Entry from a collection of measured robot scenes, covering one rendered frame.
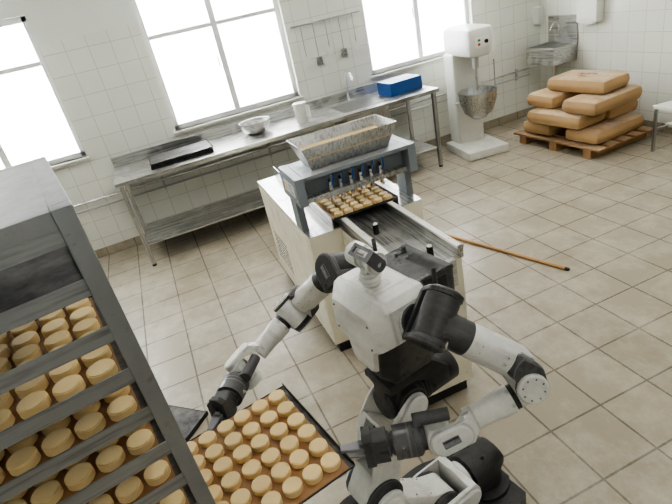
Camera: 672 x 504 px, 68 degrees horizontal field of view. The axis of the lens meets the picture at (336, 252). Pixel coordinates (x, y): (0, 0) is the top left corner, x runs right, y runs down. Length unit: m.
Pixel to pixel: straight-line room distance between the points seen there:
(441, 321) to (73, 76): 4.79
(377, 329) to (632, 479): 1.56
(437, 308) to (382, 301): 0.15
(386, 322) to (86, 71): 4.65
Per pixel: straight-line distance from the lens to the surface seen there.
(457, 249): 2.32
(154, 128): 5.60
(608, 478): 2.57
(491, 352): 1.29
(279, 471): 1.40
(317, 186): 2.79
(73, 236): 0.81
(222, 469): 1.46
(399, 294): 1.32
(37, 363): 0.92
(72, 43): 5.55
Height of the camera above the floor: 2.01
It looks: 27 degrees down
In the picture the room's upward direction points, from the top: 13 degrees counter-clockwise
